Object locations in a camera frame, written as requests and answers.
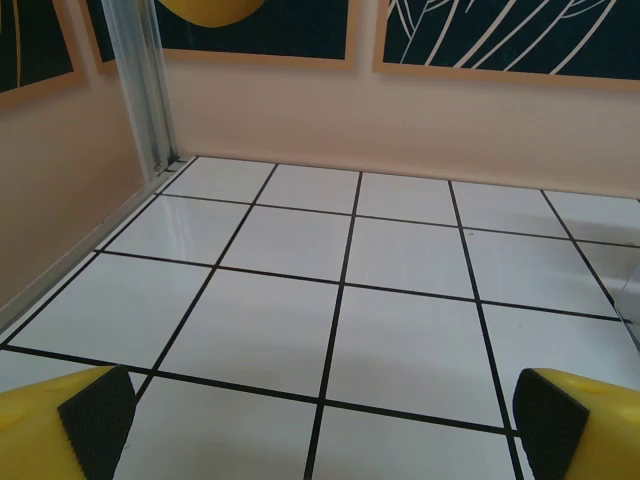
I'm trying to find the wall panel tan oval feathers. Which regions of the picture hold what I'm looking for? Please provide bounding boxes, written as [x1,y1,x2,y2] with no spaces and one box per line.
[372,0,640,94]

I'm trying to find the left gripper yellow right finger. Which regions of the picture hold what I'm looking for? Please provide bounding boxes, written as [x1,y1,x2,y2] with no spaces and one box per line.
[513,368,640,480]

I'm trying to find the aluminium corner post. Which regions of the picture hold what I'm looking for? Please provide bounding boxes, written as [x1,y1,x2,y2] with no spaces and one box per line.
[101,0,190,176]

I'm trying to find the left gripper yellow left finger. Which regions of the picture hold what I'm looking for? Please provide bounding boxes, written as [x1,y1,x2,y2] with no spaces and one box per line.
[0,364,137,480]

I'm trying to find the wall panel large tan oval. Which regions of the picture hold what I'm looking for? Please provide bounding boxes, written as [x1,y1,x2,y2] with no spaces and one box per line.
[0,0,87,109]

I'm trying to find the wall panel yellow oval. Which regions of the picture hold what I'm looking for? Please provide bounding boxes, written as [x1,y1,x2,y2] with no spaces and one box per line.
[158,0,360,74]

